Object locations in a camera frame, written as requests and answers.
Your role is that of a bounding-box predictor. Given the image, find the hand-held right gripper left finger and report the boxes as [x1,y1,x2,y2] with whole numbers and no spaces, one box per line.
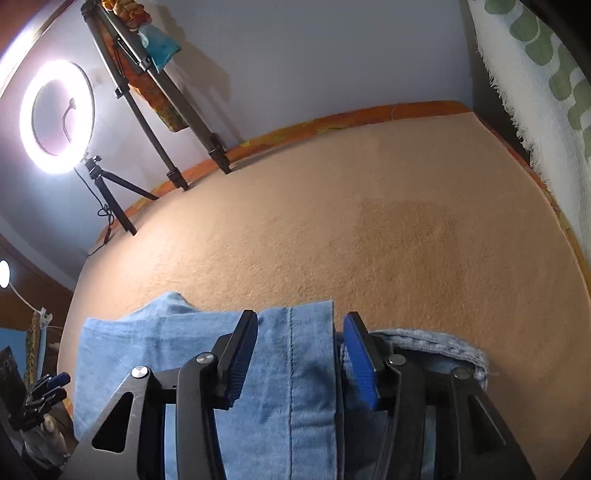
[60,309,259,480]

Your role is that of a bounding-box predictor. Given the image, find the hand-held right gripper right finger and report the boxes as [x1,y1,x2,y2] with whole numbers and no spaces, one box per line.
[342,311,536,480]

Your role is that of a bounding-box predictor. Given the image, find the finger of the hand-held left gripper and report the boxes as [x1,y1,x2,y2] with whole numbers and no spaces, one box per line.
[25,388,69,409]
[34,373,71,393]

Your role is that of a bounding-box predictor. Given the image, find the blue denim pants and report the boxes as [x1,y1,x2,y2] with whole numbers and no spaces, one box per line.
[73,291,490,480]

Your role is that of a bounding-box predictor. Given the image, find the leopard print cloth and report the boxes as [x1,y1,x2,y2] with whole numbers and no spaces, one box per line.
[25,314,47,384]

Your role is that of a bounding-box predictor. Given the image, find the light blue chair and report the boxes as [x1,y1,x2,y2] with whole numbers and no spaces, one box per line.
[0,325,49,384]

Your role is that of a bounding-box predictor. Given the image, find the brown wooden door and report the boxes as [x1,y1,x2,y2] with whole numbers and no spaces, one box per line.
[0,233,75,333]

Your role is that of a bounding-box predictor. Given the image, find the white gooseneck clip lamp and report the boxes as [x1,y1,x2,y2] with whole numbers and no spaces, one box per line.
[0,259,52,333]

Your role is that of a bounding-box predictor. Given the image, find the small black tripod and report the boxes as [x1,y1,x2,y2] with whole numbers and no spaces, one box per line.
[81,156,160,237]

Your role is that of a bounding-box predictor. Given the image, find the silver folded tripod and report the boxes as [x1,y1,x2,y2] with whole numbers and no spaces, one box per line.
[81,0,232,192]

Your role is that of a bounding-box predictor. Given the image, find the orange patterned hanging cloth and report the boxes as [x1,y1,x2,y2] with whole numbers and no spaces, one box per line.
[117,46,188,134]

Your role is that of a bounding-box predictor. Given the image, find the small blue hanging cloth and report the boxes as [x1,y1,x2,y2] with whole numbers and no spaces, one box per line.
[139,24,182,75]

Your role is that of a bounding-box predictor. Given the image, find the green and white patterned blanket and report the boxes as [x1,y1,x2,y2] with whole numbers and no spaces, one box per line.
[466,0,591,232]

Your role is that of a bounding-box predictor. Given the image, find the orange braided hanging item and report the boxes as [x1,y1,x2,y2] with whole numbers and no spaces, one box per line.
[99,0,148,28]

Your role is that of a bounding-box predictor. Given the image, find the black power cable with switch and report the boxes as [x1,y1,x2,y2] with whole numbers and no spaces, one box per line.
[74,166,116,257]

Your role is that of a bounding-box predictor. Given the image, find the ring light gooseneck phone holder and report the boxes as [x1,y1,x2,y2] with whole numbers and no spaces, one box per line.
[61,98,77,145]

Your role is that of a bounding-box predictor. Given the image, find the round ring light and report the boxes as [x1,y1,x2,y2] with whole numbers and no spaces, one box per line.
[18,59,97,175]

